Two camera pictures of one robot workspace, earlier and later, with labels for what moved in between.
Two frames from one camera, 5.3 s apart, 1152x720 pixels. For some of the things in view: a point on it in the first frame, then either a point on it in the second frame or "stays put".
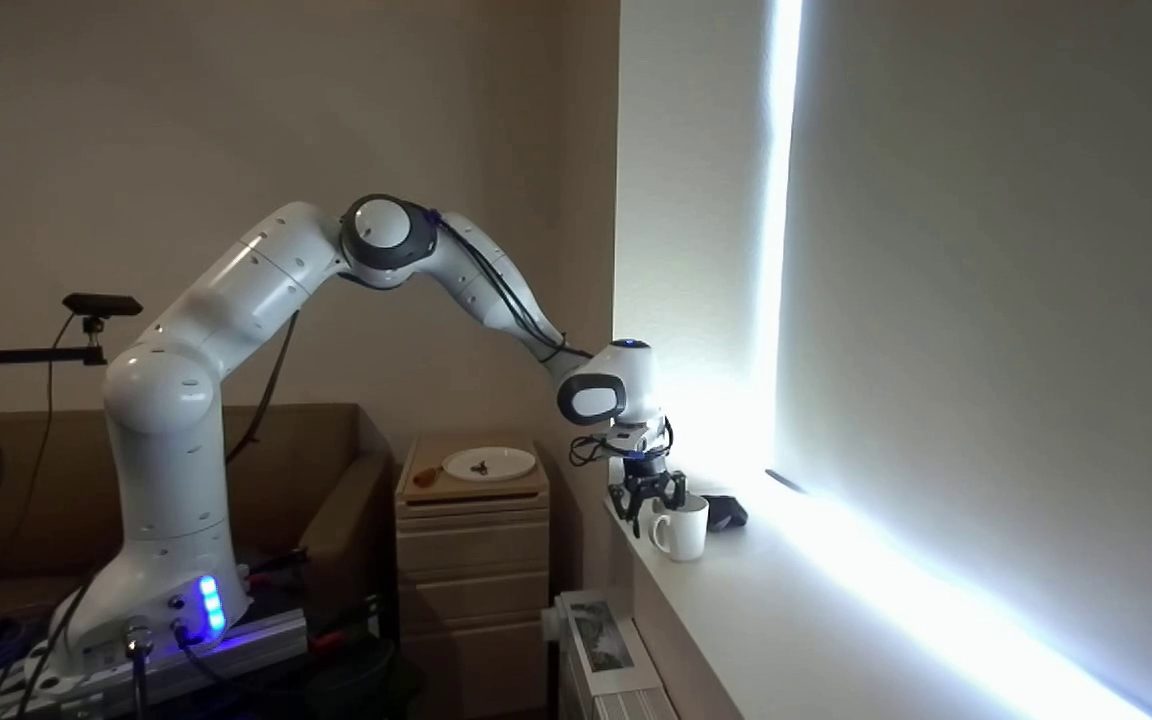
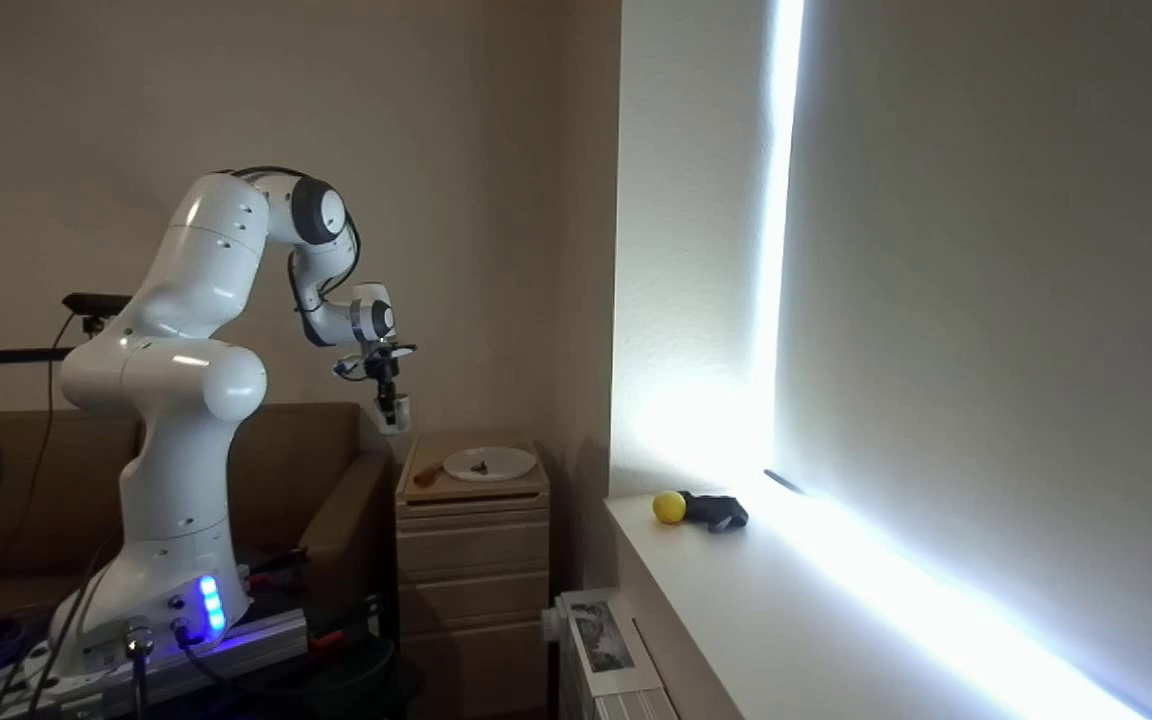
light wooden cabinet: [474, 571] stays put
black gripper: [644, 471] to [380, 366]
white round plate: [488, 466] stays put
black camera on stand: [98, 306] stays put
